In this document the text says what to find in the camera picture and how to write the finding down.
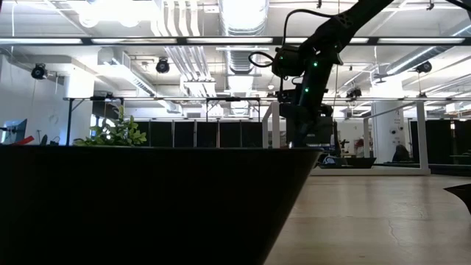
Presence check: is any black rounded mini plate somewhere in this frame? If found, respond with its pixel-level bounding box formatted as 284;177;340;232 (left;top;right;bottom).
0;145;324;265

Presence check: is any black partition panel row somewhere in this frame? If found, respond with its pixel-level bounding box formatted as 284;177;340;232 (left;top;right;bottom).
134;120;264;148

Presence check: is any black aluminium table frame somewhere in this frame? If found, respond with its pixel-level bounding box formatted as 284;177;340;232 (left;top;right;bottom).
430;163;471;176

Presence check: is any black background rig frame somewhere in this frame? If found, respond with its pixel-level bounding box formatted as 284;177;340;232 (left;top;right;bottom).
63;94;266;148

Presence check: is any black large square mini plate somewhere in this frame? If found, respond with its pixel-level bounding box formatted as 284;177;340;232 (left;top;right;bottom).
338;157;378;170

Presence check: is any office chair with dark jacket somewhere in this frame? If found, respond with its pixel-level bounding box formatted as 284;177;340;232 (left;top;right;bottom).
392;144;411;163

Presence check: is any small red object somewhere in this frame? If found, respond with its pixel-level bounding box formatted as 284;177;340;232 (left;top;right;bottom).
10;135;36;146

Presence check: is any black overhead beam with lights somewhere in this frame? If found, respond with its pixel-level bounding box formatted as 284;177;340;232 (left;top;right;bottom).
0;35;471;46

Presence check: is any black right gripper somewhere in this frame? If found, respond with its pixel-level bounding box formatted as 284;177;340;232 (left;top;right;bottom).
277;91;335;124

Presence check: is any silver ventilation duct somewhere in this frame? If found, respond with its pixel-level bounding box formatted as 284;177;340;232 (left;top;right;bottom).
219;0;270;77

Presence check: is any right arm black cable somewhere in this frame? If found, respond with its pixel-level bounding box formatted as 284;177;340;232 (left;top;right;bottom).
248;7;334;69

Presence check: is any green plant in white pot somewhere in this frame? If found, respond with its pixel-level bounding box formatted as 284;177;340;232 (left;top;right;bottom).
73;105;148;148

